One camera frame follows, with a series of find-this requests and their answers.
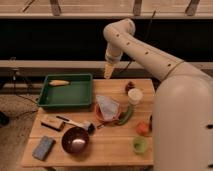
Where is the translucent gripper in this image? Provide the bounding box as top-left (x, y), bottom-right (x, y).
top-left (104, 51), bottom-right (122, 79)

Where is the green plastic tray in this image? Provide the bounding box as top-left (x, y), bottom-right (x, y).
top-left (38, 73), bottom-right (93, 109)

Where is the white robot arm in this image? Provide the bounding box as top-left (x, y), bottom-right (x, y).
top-left (103, 18), bottom-right (213, 171)

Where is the orange bowl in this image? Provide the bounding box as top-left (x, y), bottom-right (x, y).
top-left (94, 103), bottom-right (121, 122)

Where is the purple bowl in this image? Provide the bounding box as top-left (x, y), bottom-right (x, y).
top-left (61, 127), bottom-right (89, 154)

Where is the dark red small fruit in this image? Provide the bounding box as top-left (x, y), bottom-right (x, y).
top-left (125, 81), bottom-right (135, 93)

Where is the white cup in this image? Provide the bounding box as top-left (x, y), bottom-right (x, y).
top-left (128, 88), bottom-right (143, 105)

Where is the green cucumber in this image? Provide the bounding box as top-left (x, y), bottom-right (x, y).
top-left (116, 105), bottom-right (133, 125)

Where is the orange tomato toy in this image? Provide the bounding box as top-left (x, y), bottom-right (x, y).
top-left (136, 121), bottom-right (149, 136)

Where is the wooden brush block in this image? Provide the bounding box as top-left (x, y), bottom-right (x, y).
top-left (41, 115), bottom-right (64, 131)

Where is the green small cup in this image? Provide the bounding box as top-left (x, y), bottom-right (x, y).
top-left (133, 136), bottom-right (148, 154)

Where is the blue sponge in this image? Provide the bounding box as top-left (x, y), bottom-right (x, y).
top-left (32, 136), bottom-right (55, 161)

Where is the black diagonal cable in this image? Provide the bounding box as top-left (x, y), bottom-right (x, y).
top-left (120, 9), bottom-right (157, 75)

